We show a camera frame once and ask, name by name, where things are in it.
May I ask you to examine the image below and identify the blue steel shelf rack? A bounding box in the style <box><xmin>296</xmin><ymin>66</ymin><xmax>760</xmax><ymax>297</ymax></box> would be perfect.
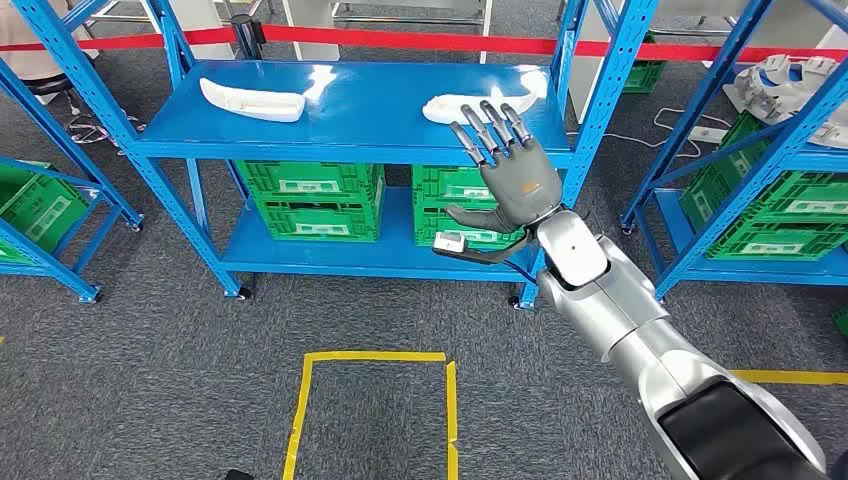
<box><xmin>13</xmin><ymin>0</ymin><xmax>657</xmax><ymax>311</ymax></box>
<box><xmin>619</xmin><ymin>0</ymin><xmax>848</xmax><ymax>299</ymax></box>
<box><xmin>0</xmin><ymin>59</ymin><xmax>144</xmax><ymax>305</ymax></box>

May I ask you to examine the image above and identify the white moulded plastic part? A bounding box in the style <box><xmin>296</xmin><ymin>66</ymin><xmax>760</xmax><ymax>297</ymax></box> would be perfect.
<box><xmin>199</xmin><ymin>77</ymin><xmax>307</xmax><ymax>124</ymax></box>
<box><xmin>421</xmin><ymin>69</ymin><xmax>550</xmax><ymax>126</ymax></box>

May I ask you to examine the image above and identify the grey cast metal part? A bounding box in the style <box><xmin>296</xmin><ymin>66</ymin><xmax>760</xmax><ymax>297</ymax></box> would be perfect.
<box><xmin>723</xmin><ymin>54</ymin><xmax>848</xmax><ymax>148</ymax></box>

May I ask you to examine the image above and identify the green plastic crate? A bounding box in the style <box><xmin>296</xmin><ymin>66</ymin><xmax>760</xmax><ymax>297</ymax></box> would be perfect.
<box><xmin>703</xmin><ymin>218</ymin><xmax>848</xmax><ymax>262</ymax></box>
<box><xmin>622</xmin><ymin>33</ymin><xmax>668</xmax><ymax>95</ymax></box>
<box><xmin>410</xmin><ymin>164</ymin><xmax>495</xmax><ymax>203</ymax></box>
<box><xmin>0</xmin><ymin>160</ymin><xmax>92</xmax><ymax>261</ymax></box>
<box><xmin>751</xmin><ymin>170</ymin><xmax>848</xmax><ymax>225</ymax></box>
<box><xmin>254</xmin><ymin>195</ymin><xmax>384</xmax><ymax>244</ymax></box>
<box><xmin>413</xmin><ymin>198</ymin><xmax>528</xmax><ymax>252</ymax></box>
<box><xmin>235</xmin><ymin>160</ymin><xmax>386</xmax><ymax>201</ymax></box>
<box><xmin>682</xmin><ymin>111</ymin><xmax>790</xmax><ymax>230</ymax></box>

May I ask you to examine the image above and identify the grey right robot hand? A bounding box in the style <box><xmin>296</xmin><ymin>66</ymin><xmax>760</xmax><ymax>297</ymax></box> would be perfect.
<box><xmin>446</xmin><ymin>100</ymin><xmax>565</xmax><ymax>235</ymax></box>

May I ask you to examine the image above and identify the black barrier post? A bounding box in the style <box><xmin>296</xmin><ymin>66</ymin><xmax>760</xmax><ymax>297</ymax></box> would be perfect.
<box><xmin>229</xmin><ymin>14</ymin><xmax>268</xmax><ymax>62</ymax></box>

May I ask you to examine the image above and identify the black swivel stool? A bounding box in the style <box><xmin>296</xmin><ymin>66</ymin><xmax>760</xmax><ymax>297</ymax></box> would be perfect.
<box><xmin>23</xmin><ymin>72</ymin><xmax>146</xmax><ymax>146</ymax></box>

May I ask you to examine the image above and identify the person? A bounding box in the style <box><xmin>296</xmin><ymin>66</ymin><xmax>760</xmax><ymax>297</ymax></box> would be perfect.
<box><xmin>0</xmin><ymin>0</ymin><xmax>101</xmax><ymax>82</ymax></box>

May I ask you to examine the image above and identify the red barrier belt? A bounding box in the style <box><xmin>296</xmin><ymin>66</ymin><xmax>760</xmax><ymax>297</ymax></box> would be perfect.
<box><xmin>0</xmin><ymin>25</ymin><xmax>848</xmax><ymax>64</ymax></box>

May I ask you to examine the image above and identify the yellow floor tape line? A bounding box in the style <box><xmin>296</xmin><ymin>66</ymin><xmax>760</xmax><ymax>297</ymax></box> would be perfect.
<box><xmin>731</xmin><ymin>369</ymin><xmax>848</xmax><ymax>387</ymax></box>

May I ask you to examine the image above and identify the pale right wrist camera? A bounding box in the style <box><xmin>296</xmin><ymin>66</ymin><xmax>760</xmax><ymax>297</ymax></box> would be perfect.
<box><xmin>432</xmin><ymin>230</ymin><xmax>531</xmax><ymax>266</ymax></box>

